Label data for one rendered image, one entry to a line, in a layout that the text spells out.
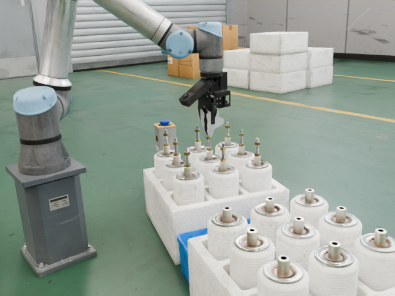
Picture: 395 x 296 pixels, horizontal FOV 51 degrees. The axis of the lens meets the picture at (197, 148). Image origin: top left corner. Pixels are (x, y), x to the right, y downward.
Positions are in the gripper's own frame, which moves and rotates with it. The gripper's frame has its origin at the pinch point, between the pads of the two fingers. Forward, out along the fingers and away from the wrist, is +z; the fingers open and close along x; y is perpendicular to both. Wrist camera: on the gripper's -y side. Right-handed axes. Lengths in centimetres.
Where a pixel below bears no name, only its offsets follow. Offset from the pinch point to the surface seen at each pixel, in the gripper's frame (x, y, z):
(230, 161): -2.8, 7.5, 10.8
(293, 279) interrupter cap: -66, -24, 9
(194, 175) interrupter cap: -10.5, -11.6, 9.1
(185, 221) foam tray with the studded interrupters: -15.9, -18.6, 20.2
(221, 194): -15.0, -5.1, 15.4
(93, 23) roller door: 513, 135, -32
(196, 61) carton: 320, 191, 14
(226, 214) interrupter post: -40.4, -21.0, 7.3
